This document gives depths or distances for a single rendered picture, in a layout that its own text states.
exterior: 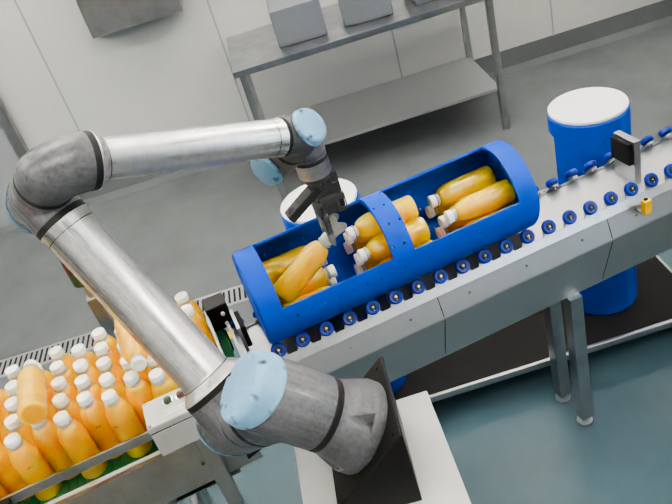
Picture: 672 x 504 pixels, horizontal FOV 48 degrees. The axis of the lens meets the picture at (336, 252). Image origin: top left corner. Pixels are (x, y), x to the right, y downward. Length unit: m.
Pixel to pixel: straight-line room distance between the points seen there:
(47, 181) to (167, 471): 0.99
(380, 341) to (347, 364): 0.12
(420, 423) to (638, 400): 1.61
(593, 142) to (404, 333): 1.01
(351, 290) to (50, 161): 0.95
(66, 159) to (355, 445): 0.75
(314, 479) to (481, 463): 1.43
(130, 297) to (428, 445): 0.68
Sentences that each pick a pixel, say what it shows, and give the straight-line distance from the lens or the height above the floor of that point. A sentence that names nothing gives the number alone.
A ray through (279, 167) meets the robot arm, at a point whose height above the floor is 1.54.
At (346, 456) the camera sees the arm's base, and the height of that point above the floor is 1.25.
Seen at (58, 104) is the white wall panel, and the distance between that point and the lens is 5.60.
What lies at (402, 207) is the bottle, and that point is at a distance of 2.18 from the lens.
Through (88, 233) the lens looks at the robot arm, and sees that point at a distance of 1.57.
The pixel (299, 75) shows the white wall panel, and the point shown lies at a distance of 5.50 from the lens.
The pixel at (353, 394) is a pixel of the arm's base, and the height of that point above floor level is 1.32.
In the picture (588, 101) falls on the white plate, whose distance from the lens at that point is 2.92.
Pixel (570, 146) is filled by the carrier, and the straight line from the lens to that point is 2.83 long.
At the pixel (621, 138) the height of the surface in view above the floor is 1.08.
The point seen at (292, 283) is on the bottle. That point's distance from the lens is 2.09.
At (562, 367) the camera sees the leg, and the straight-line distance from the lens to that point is 3.02.
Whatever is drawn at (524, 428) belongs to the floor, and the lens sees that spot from 3.08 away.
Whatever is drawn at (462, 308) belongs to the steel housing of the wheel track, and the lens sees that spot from 2.32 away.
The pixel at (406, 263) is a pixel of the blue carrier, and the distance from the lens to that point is 2.13.
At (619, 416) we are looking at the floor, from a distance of 3.11.
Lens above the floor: 2.34
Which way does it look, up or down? 34 degrees down
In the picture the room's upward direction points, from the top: 17 degrees counter-clockwise
